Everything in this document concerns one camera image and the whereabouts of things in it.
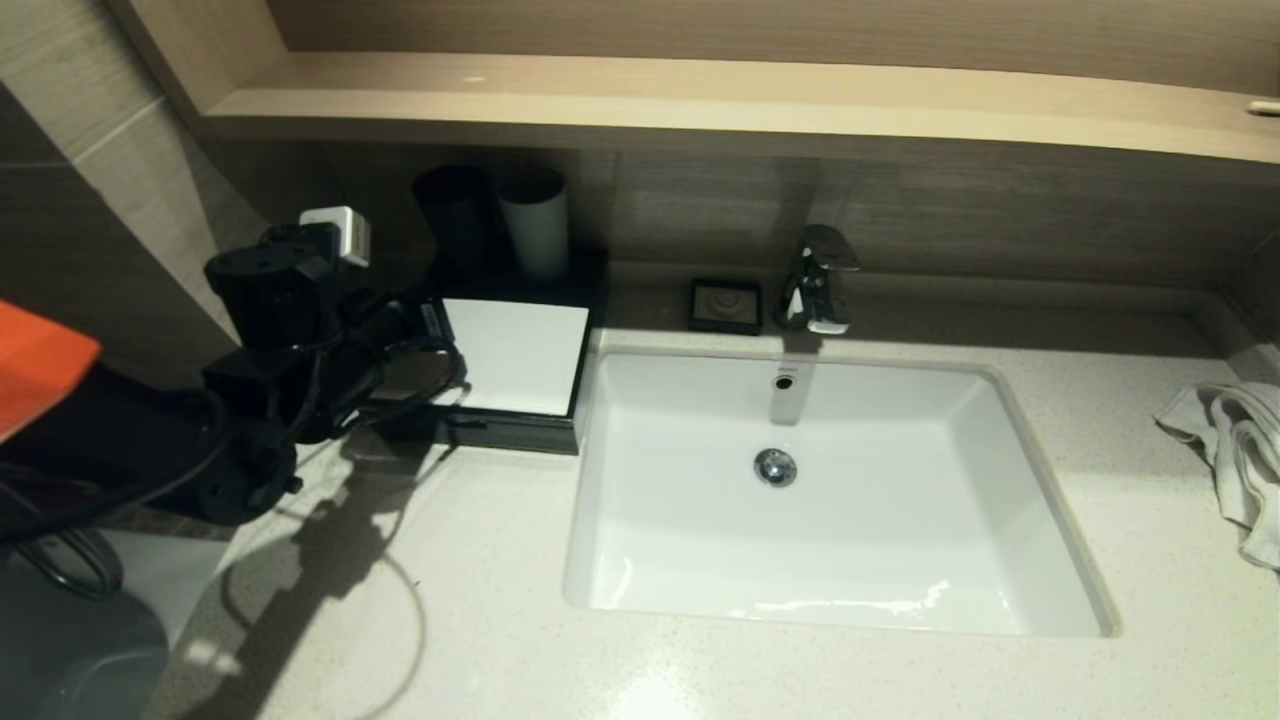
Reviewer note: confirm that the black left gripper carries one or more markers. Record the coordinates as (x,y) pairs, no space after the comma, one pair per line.
(405,340)

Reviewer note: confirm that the black cup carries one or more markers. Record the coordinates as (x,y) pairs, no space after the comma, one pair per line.
(452,215)

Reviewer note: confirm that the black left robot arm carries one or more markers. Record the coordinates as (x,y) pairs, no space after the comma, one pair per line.
(40,360)

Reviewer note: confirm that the black box with white top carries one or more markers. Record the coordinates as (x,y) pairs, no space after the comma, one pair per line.
(530,360)

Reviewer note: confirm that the grey cup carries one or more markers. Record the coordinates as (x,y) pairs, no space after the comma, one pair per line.
(535,230)

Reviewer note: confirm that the black glossy tray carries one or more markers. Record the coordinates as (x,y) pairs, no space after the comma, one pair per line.
(585,275)

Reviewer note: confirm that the black square soap dish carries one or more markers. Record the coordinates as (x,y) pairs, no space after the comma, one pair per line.
(725,308)

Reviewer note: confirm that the light wooden shelf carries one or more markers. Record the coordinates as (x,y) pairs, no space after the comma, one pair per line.
(700,100)

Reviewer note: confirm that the chrome drain plug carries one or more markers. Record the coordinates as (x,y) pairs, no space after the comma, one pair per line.
(775,468)

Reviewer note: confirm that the chrome faucet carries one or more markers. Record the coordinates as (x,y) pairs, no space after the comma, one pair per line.
(815,290)

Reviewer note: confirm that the white ceramic sink basin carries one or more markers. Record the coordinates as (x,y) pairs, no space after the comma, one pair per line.
(850,540)

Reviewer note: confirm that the white towel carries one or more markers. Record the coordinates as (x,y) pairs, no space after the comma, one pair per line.
(1235,450)

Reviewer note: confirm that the small pale object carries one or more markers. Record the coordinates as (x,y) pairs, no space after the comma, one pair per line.
(1262,110)

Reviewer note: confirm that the small white rectangular block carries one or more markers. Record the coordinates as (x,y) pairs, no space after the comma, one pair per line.
(340,232)

